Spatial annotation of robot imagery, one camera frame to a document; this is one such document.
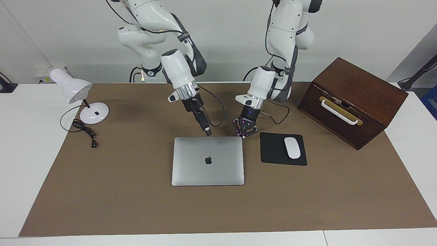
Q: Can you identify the silver laptop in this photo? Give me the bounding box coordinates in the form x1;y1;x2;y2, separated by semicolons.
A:
171;137;245;187

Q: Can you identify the black clamp stand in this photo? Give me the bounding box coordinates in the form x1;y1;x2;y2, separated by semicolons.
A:
0;72;18;93

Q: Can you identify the black right arm base cable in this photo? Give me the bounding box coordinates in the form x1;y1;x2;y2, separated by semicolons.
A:
129;65;144;83

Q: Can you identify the brown table mat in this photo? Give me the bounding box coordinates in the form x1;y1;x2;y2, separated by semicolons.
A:
19;82;437;237

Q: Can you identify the white wall outlet box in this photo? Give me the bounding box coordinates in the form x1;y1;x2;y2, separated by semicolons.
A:
35;67;69;84

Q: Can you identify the white computer mouse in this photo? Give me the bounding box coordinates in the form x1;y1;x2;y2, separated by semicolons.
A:
284;137;301;160

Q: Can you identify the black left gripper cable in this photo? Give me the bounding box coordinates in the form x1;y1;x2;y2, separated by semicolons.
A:
258;0;298;125

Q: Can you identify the white box handle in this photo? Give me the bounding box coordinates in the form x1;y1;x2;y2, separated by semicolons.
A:
320;99;360;126

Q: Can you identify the dark wooden box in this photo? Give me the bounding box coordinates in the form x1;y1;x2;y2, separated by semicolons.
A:
297;57;409;151

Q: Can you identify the black tripod leg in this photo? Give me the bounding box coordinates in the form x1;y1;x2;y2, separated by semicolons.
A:
398;54;437;91

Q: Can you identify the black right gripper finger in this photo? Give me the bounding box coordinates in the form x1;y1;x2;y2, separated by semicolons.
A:
194;111;209;136
200;108;213;136

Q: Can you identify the black left arm base cable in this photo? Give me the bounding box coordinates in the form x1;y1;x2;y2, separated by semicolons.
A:
243;66;260;82

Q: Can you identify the blue crate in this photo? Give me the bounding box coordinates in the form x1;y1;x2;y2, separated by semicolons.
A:
420;85;437;121

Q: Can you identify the white desk lamp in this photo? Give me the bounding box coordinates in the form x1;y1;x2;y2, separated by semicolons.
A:
50;68;110;125

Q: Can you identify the black arm base cable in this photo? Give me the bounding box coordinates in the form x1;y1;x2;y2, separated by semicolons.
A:
129;65;144;83
243;66;260;82

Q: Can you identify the black mouse pad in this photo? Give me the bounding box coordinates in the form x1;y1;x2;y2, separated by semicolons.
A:
260;132;308;166

